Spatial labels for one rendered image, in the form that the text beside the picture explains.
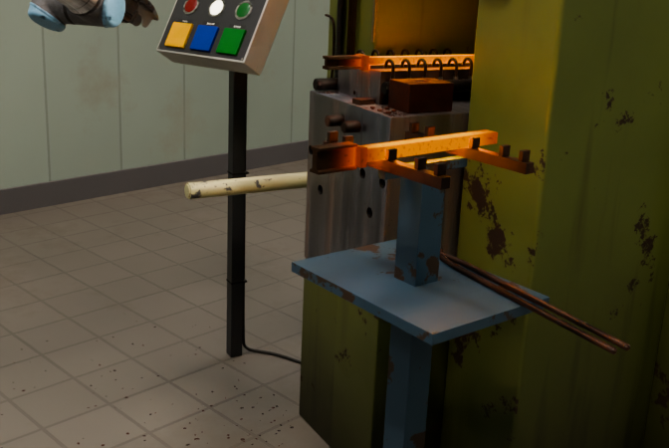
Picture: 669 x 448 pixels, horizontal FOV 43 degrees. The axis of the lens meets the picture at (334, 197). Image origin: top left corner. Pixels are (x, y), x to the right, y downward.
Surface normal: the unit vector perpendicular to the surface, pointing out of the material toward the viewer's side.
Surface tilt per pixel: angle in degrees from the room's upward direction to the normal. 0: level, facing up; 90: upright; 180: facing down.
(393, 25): 90
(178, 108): 90
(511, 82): 90
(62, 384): 0
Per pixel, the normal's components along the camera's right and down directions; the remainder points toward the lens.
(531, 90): -0.87, 0.10
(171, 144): 0.71, 0.22
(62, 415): 0.04, -0.96
